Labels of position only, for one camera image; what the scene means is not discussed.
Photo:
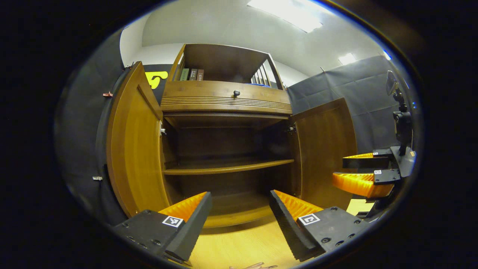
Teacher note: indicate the wooden double-door shoe cabinet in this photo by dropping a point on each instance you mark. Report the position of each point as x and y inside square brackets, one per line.
[220, 59]

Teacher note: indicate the reddish brown book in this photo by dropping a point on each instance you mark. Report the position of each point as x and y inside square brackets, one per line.
[200, 74]

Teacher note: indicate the grey-brown book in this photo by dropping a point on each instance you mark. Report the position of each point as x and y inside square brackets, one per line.
[192, 74]

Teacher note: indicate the blue cloth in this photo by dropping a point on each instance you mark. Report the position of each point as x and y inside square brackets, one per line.
[260, 85]

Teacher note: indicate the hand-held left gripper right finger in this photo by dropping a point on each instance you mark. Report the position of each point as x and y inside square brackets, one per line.
[285, 228]

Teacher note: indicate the wooden cabinet door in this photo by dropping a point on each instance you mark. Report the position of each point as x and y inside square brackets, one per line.
[134, 149]
[325, 149]

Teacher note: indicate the ceiling light panel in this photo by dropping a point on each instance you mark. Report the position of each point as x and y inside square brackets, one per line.
[347, 58]
[287, 13]

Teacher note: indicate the wooden drawer with black knob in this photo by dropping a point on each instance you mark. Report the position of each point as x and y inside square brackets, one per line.
[201, 93]

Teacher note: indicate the wooden inner shelf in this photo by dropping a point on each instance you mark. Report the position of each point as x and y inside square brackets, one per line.
[224, 167]

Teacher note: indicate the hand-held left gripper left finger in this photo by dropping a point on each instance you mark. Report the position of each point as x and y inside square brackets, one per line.
[192, 228]

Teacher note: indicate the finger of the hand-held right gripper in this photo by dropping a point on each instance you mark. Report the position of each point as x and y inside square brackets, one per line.
[386, 177]
[364, 162]

